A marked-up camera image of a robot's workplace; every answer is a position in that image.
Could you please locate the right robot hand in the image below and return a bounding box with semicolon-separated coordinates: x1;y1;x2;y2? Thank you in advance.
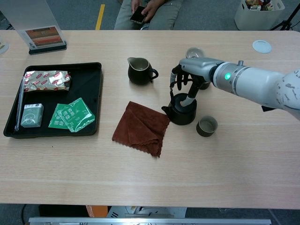
169;57;225;107

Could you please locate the black teapot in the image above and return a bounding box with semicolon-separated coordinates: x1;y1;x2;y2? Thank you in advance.
161;82;197;126

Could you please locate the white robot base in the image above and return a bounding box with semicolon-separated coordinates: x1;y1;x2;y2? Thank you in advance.
106;206;188;218

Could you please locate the seated person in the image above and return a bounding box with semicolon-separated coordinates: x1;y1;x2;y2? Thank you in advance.
114;0;183;30

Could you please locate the white table grommet cap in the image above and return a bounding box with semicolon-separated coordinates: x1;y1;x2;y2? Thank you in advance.
252;39;272;54

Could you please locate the white storage bin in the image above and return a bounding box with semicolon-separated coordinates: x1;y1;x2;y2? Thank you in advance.
234;0;285;31

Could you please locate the black smartphone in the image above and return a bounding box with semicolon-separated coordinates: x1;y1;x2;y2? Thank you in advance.
130;6;147;24

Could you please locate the brown folded cloth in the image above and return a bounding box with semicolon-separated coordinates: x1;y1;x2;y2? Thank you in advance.
112;101;171;158

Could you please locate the black tripod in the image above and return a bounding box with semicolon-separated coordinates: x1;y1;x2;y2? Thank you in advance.
270;2;300;31

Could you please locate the black plastic tray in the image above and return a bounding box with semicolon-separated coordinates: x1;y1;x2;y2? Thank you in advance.
3;62;103;139

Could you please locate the green tea sachet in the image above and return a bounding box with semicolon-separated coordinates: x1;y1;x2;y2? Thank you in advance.
62;97;96;133
48;103;71;129

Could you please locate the silver foil tea packet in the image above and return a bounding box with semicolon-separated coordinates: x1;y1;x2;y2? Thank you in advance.
23;70;72;92

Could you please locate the acrylic sign stand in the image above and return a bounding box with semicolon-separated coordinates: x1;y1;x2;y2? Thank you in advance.
0;0;68;56

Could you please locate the grey-green small tea box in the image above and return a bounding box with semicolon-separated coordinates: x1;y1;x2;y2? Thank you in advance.
20;103;45;128

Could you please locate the orange panel under table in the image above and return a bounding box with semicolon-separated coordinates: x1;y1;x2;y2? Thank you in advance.
85;205;108;218

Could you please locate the white round dish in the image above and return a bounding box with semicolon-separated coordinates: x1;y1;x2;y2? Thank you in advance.
0;35;9;56

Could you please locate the black pitcher with handle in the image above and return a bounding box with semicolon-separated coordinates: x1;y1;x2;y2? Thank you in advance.
127;57;159;86

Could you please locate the aluminium rail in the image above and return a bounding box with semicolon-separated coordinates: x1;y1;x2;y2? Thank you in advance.
28;217;272;225

